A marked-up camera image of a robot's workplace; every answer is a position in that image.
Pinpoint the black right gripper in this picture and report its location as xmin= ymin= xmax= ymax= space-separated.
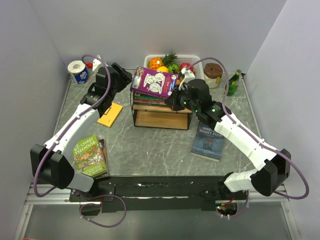
xmin=164 ymin=84 xmax=200 ymax=113

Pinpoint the purple back-cover Treehouse book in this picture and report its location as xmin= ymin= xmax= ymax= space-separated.
xmin=130 ymin=66 xmax=178 ymax=99

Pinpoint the green back-cover Treehouse book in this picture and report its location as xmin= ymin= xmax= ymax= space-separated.
xmin=133 ymin=92 xmax=166 ymax=102

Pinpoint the red 13-Storey Treehouse book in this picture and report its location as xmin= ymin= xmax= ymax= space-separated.
xmin=133 ymin=98 xmax=165 ymax=104

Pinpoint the Little Women floral book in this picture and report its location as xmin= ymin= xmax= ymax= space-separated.
xmin=132 ymin=102 xmax=170 ymax=108

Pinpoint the green 65-Storey Treehouse book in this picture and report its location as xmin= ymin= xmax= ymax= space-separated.
xmin=73 ymin=135 xmax=108 ymax=178

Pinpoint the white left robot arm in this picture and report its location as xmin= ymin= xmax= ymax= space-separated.
xmin=30 ymin=62 xmax=133 ymax=201

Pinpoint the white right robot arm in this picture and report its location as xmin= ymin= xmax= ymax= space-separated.
xmin=164 ymin=79 xmax=291 ymax=200

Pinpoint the green toy apple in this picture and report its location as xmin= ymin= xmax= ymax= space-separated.
xmin=167 ymin=63 xmax=180 ymax=74

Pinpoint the yellow orange toy fruit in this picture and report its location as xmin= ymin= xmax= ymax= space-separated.
xmin=156 ymin=66 xmax=169 ymax=73

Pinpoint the orange toy pineapple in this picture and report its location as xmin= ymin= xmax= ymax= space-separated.
xmin=147 ymin=50 xmax=178 ymax=70

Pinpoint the pink toy dragon fruit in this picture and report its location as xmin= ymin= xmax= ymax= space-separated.
xmin=179 ymin=62 xmax=196 ymax=75

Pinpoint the white plastic fruit basket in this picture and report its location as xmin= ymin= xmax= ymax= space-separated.
xmin=143 ymin=54 xmax=205 ymax=83

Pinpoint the yellow thin book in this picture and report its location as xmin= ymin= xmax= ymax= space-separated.
xmin=97 ymin=102 xmax=123 ymax=128

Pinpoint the white jar brown lid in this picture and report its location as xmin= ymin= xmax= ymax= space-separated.
xmin=203 ymin=63 xmax=223 ymax=89

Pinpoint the toilet paper roll blue wrap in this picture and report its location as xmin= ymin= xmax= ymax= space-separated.
xmin=67 ymin=60 xmax=89 ymax=84

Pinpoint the blue 1984 book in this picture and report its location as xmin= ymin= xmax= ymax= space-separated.
xmin=191 ymin=122 xmax=225 ymax=162

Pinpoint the green glass bottle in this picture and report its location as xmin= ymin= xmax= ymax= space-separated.
xmin=224 ymin=69 xmax=242 ymax=97

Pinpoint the brown book under green one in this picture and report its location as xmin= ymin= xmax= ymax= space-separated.
xmin=98 ymin=139 xmax=109 ymax=179

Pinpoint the black wire wooden shelf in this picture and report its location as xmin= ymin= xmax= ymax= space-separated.
xmin=130 ymin=92 xmax=193 ymax=130

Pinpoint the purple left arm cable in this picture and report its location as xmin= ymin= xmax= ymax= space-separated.
xmin=33 ymin=54 xmax=112 ymax=198

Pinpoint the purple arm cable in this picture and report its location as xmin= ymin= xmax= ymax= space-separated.
xmin=184 ymin=56 xmax=310 ymax=218
xmin=33 ymin=54 xmax=112 ymax=198

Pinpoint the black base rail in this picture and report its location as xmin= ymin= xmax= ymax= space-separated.
xmin=69 ymin=176 xmax=246 ymax=213

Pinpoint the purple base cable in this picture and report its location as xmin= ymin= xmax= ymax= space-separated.
xmin=79 ymin=193 xmax=128 ymax=229

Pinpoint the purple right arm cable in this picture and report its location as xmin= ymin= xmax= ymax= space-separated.
xmin=184 ymin=56 xmax=310 ymax=218

